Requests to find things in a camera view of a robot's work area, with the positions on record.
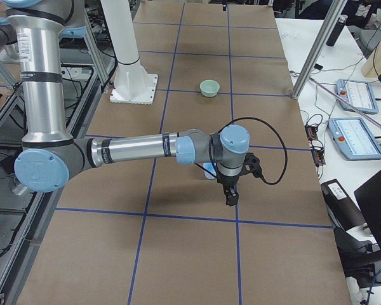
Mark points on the teach pendant tablet near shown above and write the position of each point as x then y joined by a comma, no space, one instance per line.
353,139

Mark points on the teach pendant tablet far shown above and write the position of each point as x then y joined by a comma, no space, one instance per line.
359,94

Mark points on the small circuit board upper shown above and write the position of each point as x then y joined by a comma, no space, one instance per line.
311,132

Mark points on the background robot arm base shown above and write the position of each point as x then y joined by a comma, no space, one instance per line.
8,39

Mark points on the aluminium frame post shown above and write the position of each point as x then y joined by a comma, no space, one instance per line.
320,41

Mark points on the white power strip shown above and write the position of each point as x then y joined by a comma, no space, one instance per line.
19,189

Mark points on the teach pendant tablet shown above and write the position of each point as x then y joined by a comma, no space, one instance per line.
359,94
353,139

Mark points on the black monitor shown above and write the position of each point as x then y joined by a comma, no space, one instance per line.
368,197

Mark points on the silver rod with green tip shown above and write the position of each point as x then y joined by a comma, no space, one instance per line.
340,99

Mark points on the black water bottle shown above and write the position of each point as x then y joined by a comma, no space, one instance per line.
340,24

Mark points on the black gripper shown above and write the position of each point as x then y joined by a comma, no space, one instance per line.
227,182

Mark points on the mint green bowl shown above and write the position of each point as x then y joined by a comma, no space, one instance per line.
209,88

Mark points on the small circuit board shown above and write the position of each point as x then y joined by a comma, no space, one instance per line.
311,132
318,158

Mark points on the light blue plastic cup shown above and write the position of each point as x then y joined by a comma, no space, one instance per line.
209,171

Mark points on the small circuit board lower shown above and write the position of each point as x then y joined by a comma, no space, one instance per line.
318,158

